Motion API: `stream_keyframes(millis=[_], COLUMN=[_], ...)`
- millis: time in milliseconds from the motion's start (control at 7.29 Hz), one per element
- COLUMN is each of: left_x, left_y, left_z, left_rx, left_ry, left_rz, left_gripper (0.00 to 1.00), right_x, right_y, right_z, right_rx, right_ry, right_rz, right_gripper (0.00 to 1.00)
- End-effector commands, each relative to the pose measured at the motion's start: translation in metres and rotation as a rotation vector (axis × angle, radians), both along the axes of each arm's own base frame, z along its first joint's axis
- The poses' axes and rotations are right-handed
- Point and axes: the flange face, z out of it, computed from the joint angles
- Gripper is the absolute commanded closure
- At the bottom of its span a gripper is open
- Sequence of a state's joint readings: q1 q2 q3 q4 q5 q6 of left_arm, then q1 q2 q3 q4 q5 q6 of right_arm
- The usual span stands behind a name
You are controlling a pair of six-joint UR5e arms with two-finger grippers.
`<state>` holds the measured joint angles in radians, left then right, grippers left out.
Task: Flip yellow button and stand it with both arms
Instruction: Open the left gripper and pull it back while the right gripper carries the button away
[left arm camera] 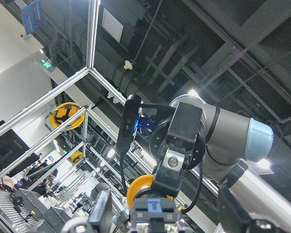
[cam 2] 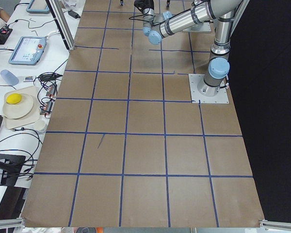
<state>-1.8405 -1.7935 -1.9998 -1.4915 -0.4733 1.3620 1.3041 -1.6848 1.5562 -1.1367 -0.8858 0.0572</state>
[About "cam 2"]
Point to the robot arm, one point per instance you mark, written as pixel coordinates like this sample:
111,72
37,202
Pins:
224,14

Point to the beige tray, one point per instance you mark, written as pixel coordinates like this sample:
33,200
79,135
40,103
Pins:
31,117

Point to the black power adapter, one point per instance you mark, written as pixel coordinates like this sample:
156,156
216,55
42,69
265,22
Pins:
73,14

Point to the beige plate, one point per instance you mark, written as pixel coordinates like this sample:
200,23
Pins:
15,111

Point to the yellow lemon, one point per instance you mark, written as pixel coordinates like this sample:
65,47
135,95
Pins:
14,98

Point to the near teach pendant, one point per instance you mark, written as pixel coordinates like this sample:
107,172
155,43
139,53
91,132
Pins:
28,50

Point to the teach pendant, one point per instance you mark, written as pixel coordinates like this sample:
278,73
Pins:
28,50
38,7

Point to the blue plastic cup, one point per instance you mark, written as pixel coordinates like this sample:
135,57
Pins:
9,77

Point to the far teach pendant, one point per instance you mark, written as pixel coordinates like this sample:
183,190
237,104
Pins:
38,7

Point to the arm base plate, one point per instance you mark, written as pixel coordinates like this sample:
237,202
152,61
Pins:
201,93
199,28

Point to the aluminium frame post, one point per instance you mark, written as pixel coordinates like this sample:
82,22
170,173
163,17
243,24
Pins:
61,23

